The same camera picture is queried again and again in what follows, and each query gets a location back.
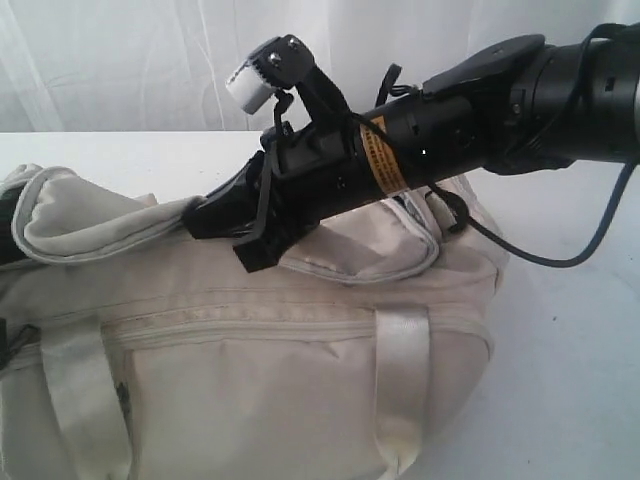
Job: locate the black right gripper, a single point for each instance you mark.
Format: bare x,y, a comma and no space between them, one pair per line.
314,175

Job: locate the cream fabric duffel bag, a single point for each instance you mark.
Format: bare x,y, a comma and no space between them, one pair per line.
130,350

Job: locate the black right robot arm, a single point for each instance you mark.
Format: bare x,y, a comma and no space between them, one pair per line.
516,107

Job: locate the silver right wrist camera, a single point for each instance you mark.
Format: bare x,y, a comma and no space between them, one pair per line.
279,65

